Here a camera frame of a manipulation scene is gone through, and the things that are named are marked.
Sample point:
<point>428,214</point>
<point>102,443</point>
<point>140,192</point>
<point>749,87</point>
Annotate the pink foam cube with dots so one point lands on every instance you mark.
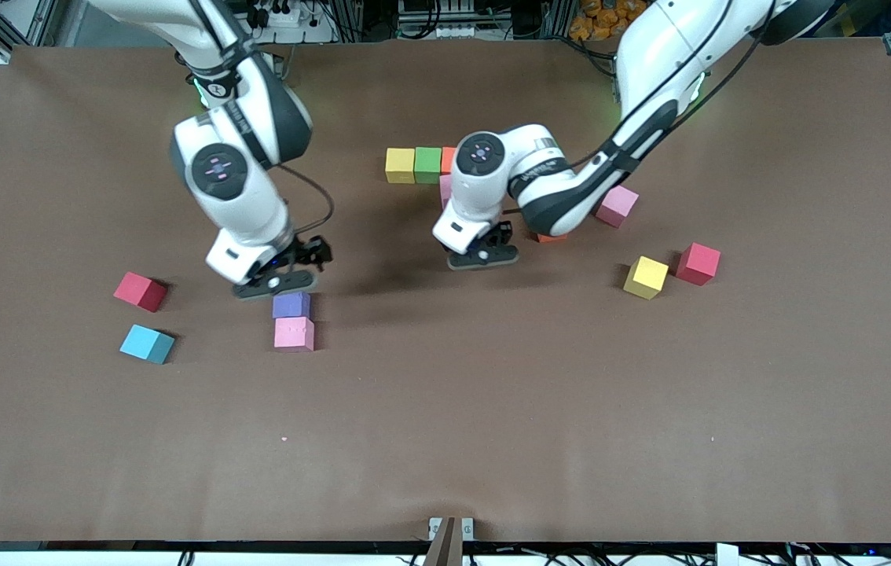
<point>294,333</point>

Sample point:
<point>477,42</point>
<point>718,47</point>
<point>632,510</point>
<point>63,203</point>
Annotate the light blue foam cube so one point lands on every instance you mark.
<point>147,343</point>

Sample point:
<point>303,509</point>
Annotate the lilac pink foam cube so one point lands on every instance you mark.
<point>620,208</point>
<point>445,192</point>

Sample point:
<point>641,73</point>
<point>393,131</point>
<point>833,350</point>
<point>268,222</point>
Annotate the red foam cube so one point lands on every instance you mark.
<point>698,263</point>
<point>140,291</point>

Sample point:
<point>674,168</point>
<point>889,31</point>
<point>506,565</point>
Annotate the brown table cover sheet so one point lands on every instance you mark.
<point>445,393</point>

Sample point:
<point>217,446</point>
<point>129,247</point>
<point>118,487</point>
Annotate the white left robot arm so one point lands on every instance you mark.
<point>555,189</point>

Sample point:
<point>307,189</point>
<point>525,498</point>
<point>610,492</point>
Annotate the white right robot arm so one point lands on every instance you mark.
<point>241,181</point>

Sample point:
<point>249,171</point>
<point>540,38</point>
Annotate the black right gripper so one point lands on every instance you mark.
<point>312,251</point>

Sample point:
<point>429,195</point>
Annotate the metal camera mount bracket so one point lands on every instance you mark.
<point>451,534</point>

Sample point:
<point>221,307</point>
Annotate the bag of orange items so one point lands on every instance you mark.
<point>606,20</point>

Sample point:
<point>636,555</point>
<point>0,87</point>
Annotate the green foam cube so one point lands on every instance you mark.
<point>428,165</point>

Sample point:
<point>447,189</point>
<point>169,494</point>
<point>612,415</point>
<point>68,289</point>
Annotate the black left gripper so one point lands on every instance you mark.
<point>503,233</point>

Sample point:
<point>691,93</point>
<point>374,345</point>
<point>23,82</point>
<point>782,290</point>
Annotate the orange foam cube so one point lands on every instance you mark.
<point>448,161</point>
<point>551,237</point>

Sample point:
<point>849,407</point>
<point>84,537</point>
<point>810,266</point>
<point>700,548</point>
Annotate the yellow foam cube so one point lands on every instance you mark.
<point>646,277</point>
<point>400,165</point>

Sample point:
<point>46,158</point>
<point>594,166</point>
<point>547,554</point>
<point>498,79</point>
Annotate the white electronics box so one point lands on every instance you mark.
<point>453,31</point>

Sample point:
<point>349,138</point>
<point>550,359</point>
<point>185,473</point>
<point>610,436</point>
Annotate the purple foam cube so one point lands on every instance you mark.
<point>291,308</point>

